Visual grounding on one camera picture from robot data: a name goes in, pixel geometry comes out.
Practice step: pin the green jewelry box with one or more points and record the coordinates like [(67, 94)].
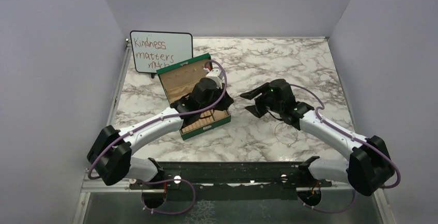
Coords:
[(187, 89)]

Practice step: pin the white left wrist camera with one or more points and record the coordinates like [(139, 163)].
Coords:
[(216, 75)]

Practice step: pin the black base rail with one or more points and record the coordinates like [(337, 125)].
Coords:
[(222, 181)]

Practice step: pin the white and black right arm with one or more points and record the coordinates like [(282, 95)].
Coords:
[(367, 165)]

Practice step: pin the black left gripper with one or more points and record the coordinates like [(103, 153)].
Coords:
[(226, 100)]

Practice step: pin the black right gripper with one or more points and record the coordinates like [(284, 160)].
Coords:
[(257, 109)]

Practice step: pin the whiteboard with red writing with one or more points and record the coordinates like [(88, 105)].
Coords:
[(153, 50)]

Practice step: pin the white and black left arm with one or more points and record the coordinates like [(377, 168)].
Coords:
[(111, 152)]

